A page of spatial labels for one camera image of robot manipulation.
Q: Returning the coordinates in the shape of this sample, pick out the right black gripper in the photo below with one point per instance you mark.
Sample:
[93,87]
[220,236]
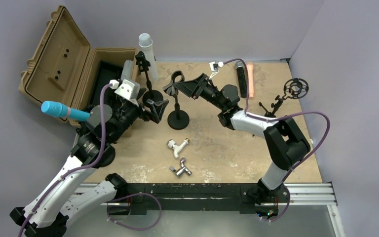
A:
[187,89]

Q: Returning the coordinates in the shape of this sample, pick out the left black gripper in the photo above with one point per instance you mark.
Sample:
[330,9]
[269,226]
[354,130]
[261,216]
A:
[155,110]

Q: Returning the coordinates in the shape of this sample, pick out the black microphone silver grille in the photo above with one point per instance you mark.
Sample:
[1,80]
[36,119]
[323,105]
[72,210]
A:
[240,70]

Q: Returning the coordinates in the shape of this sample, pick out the black tripod shock-mount stand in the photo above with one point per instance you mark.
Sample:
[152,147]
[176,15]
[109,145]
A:
[295,88]

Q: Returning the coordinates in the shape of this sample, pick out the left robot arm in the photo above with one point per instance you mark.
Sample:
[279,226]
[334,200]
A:
[54,209]

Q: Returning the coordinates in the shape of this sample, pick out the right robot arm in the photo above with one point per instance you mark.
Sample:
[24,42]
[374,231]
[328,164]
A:
[285,141]

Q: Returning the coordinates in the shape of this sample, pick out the pink microphone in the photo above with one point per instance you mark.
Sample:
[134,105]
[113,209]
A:
[250,72]

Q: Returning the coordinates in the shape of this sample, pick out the white microphone grey head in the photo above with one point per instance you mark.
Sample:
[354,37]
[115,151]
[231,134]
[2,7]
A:
[146,46]

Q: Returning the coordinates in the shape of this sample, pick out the blue microphone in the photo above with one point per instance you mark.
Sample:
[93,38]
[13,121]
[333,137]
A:
[59,110]

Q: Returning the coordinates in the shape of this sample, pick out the grey device in case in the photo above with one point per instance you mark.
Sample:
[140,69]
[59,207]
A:
[127,71]

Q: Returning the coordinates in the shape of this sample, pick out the white plastic tap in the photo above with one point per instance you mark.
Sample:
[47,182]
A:
[176,148]

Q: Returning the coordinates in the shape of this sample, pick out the chrome metal faucet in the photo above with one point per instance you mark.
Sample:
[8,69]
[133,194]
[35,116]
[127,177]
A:
[183,169]

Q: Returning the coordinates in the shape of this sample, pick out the tan plastic hard case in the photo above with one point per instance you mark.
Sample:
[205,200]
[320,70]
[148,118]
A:
[66,68]

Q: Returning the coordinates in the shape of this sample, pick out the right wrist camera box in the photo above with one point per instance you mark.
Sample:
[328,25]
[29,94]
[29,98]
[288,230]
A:
[214,67]

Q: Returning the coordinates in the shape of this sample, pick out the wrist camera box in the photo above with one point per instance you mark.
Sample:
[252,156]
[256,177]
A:
[214,67]
[128,90]

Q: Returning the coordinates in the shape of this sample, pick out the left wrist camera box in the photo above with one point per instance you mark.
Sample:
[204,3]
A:
[128,90]

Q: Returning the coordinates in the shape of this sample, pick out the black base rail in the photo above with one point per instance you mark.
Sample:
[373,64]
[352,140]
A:
[219,197]

